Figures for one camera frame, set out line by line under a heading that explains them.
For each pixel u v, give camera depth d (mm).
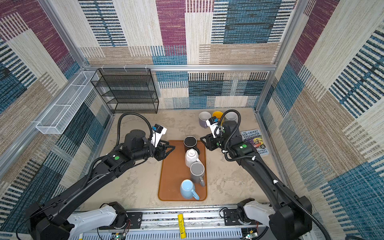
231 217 729
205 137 722
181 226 700
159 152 617
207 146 680
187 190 733
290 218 379
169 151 685
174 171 895
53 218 385
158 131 617
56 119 705
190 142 918
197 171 778
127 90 1106
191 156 831
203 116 1062
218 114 1085
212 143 670
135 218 749
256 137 1012
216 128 662
